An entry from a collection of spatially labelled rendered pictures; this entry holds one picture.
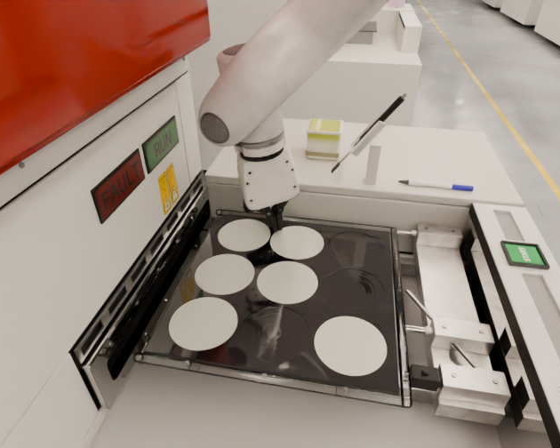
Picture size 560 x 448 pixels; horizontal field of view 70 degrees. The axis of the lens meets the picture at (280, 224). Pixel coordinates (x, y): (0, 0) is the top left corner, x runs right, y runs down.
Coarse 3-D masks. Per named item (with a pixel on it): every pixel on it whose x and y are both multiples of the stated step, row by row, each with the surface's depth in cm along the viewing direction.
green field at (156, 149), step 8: (168, 128) 64; (160, 136) 62; (168, 136) 65; (176, 136) 68; (152, 144) 60; (160, 144) 62; (168, 144) 65; (152, 152) 60; (160, 152) 63; (152, 160) 60
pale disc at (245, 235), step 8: (232, 224) 79; (240, 224) 79; (248, 224) 79; (256, 224) 79; (264, 224) 79; (224, 232) 77; (232, 232) 77; (240, 232) 77; (248, 232) 77; (256, 232) 77; (264, 232) 77; (224, 240) 75; (232, 240) 75; (240, 240) 75; (248, 240) 75; (256, 240) 75; (264, 240) 75; (232, 248) 73; (240, 248) 73; (248, 248) 73; (256, 248) 73
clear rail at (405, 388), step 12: (396, 240) 75; (396, 264) 69; (396, 276) 67; (396, 288) 65; (396, 300) 63; (396, 312) 61; (396, 324) 59; (396, 336) 58; (408, 360) 54; (408, 372) 52; (408, 384) 51; (408, 396) 49; (408, 408) 49
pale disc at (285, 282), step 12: (276, 264) 70; (288, 264) 70; (300, 264) 70; (264, 276) 67; (276, 276) 67; (288, 276) 67; (300, 276) 67; (312, 276) 67; (264, 288) 65; (276, 288) 65; (288, 288) 65; (300, 288) 65; (312, 288) 65; (276, 300) 63; (288, 300) 63; (300, 300) 63
